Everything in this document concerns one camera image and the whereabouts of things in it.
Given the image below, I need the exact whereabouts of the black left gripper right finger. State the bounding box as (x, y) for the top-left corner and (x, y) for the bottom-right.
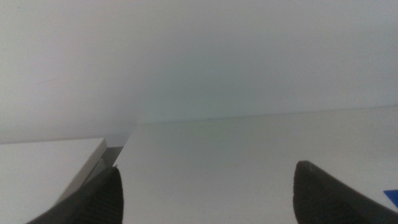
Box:
(292, 160), (398, 224)

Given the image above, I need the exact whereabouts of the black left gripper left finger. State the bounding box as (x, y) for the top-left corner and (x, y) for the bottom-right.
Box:
(26, 166), (124, 224)

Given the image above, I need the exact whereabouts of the blue rectangular mat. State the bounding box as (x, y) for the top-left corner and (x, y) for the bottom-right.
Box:
(382, 189), (398, 209)

